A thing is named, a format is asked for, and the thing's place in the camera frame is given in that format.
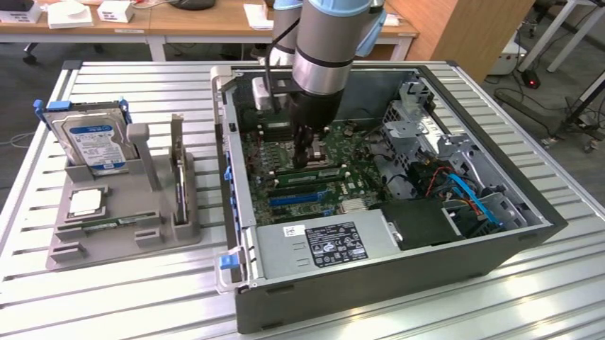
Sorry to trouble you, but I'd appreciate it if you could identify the wooden cabinet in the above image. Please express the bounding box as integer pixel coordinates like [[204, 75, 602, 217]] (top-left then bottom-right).
[[384, 0, 538, 86]]

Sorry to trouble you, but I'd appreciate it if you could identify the grey power supply unit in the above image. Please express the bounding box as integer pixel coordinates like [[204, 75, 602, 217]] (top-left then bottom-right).
[[247, 217, 403, 281]]

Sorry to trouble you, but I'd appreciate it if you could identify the grey parts rack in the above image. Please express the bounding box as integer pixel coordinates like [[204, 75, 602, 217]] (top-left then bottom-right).
[[44, 123, 201, 272]]

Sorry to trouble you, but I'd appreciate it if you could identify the hard disk with blue rails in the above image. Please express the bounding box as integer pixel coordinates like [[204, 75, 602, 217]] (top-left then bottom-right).
[[32, 97, 132, 176]]

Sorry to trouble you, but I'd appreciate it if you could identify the white control box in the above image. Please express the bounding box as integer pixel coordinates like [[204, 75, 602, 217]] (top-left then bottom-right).
[[486, 30, 529, 76]]

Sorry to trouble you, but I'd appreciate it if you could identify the grey metal disk bay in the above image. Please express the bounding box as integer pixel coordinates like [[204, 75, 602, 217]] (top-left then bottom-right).
[[437, 136, 545, 239], [379, 80, 451, 159]]

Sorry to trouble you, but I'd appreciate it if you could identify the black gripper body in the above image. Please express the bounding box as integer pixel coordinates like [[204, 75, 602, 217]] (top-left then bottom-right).
[[287, 88, 347, 129]]

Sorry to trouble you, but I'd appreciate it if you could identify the red wire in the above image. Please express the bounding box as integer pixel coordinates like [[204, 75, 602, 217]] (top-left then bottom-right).
[[423, 165, 458, 198]]

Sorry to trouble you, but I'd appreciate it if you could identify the blue expansion slot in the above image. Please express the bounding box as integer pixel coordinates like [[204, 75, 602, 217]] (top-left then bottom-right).
[[267, 191, 327, 208]]

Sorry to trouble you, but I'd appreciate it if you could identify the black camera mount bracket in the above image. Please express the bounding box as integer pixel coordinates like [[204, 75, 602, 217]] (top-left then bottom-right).
[[271, 76, 303, 96]]

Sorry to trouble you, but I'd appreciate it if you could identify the white box with black top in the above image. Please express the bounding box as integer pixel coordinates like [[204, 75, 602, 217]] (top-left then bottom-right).
[[0, 0, 41, 24]]

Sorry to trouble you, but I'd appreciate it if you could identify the white labelled box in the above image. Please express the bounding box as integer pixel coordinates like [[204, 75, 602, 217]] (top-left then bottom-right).
[[96, 1, 135, 24]]

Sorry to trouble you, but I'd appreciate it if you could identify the black computer mouse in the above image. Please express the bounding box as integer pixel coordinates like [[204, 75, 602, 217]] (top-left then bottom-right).
[[169, 0, 216, 11]]

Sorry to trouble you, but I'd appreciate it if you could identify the silver CPU chip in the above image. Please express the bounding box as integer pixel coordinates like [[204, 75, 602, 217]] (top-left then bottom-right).
[[68, 190, 108, 215]]

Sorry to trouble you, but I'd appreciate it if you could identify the CPU socket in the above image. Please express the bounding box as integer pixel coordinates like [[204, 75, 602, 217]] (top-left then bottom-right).
[[279, 136, 331, 170]]

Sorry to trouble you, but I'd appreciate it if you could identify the black camera cable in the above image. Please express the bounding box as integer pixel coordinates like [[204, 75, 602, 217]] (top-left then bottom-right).
[[263, 13, 306, 115]]

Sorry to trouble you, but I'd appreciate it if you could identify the black slot with blue latch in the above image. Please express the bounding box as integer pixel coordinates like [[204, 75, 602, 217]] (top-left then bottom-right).
[[272, 208, 335, 220]]

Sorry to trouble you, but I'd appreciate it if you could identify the black wire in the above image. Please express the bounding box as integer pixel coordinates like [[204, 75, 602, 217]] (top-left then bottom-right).
[[380, 171, 416, 199]]

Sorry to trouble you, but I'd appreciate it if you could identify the black expansion slot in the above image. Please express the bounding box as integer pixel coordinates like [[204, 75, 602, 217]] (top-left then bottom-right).
[[266, 186, 316, 199]]

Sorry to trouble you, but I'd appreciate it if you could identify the wooden desk white frame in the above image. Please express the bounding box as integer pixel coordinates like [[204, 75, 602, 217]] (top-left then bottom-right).
[[0, 0, 419, 64]]

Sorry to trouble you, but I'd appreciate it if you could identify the black open PC case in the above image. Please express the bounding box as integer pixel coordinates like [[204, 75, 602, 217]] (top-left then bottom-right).
[[209, 62, 569, 336]]

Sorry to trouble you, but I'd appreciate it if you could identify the black chair caster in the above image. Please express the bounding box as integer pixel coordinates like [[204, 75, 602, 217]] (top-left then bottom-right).
[[21, 42, 41, 65]]

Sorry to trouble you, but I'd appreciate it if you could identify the black wheeled stand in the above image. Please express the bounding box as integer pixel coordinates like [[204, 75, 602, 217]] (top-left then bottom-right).
[[559, 69, 605, 154]]

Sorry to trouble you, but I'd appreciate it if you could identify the black box with red light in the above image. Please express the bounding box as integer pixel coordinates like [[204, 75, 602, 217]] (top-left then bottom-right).
[[519, 69, 542, 89]]

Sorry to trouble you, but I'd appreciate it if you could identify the graphics card with metal bracket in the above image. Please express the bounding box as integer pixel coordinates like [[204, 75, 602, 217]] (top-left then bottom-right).
[[168, 113, 189, 226]]

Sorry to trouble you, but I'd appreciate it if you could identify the white box with round lid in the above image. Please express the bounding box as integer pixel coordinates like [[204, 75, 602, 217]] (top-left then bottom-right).
[[47, 1, 93, 30]]

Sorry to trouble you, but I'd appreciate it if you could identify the finned chipset heatsink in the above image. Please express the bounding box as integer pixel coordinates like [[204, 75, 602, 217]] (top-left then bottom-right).
[[342, 198, 368, 214]]

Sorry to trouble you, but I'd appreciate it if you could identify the white table frame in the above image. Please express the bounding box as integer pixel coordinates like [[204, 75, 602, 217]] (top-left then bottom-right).
[[517, 0, 605, 74]]

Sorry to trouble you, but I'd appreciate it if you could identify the blue flat wire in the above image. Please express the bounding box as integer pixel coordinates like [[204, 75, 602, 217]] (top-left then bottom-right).
[[445, 171, 503, 228]]

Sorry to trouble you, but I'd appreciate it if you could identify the green motherboard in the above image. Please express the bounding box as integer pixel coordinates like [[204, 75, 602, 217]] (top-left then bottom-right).
[[238, 122, 392, 226]]

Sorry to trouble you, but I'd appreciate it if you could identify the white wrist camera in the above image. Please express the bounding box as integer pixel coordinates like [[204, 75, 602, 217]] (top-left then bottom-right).
[[251, 76, 280, 111]]

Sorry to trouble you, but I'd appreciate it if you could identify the black floor bar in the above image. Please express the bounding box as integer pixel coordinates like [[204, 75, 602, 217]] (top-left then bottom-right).
[[493, 87, 566, 141]]

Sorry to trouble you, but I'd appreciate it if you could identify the white paper stack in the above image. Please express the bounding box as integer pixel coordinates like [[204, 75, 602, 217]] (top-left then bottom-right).
[[243, 3, 275, 30]]

